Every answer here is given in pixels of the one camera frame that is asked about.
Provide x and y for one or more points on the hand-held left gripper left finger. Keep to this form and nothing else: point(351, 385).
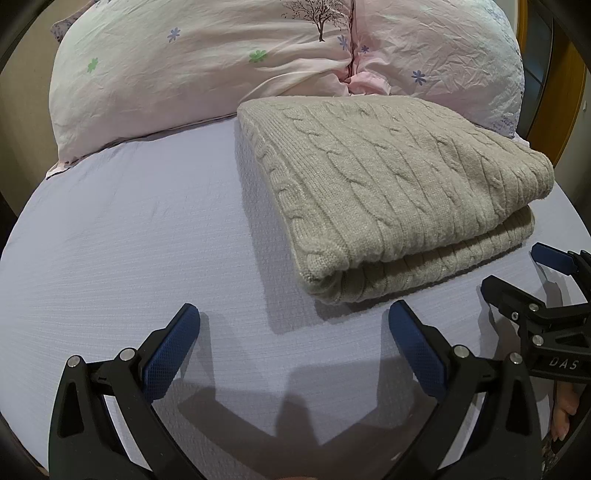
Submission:
point(168, 353)

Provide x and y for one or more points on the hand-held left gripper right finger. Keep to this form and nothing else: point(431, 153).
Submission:
point(418, 348)

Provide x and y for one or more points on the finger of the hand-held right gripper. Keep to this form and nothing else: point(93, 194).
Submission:
point(551, 260)
point(512, 300)

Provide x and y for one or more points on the lavender bed sheet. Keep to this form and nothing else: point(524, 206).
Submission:
point(138, 240)

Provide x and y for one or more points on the wooden headboard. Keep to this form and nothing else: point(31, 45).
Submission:
point(558, 92)

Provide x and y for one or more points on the pink floral pillow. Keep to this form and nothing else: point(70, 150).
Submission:
point(184, 74)
point(438, 50)

